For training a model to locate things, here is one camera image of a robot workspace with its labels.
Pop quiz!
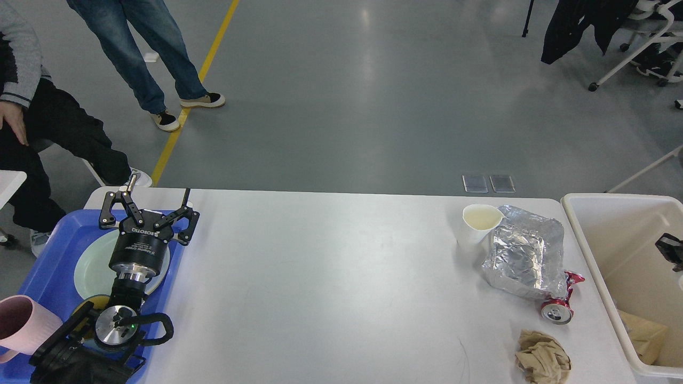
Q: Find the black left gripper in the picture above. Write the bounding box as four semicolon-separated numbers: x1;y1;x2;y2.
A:
99;174;201;282

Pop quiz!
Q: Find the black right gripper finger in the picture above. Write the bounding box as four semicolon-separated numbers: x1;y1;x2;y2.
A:
655;233;682;272

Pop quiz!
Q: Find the mint green plate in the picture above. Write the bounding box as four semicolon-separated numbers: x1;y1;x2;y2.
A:
74;230;171;299

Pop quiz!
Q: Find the dark teal mug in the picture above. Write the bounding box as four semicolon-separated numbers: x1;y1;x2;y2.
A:
70;294;110;348

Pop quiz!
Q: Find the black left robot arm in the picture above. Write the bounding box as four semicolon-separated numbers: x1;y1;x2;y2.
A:
29;185;200;383

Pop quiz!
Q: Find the white plastic bin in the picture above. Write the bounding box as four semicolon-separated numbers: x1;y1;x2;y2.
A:
561;194;682;379

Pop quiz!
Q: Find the pink plate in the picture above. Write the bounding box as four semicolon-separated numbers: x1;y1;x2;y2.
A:
145;246;171;295

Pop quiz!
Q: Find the grey table leg at right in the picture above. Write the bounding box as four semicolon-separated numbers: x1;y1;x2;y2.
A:
604;145;682;194

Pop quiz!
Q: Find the crushed red soda can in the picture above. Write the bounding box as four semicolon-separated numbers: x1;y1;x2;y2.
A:
540;271;585;325

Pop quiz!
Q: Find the white side table corner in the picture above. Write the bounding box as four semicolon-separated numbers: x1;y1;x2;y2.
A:
0;170;27;209

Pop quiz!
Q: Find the small crumpled foil sheet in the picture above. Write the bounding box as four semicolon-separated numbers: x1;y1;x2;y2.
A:
481;205;567;300

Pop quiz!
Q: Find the pink mug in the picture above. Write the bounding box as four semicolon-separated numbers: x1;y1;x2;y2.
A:
1;295;63;364

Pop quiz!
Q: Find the seated person at left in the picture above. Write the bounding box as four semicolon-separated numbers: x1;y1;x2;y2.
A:
1;1;152;256

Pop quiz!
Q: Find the crumpled beige napkin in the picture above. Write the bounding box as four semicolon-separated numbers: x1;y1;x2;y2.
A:
515;330;571;383

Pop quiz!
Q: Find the right floor socket plate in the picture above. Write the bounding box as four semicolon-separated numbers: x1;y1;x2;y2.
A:
489;174;515;194

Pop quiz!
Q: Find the floor socket plate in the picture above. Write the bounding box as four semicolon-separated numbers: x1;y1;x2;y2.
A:
489;174;515;194
463;174;489;194

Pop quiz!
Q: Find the upper white paper cup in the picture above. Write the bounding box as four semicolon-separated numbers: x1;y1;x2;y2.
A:
456;204;504;250

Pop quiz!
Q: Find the left floor socket plate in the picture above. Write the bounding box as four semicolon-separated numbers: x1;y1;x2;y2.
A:
463;174;489;194

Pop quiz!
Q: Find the person in blue jeans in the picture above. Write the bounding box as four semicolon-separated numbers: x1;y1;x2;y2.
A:
67;0;226;132

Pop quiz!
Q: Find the white office chair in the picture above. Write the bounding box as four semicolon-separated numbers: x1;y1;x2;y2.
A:
520;0;683;92

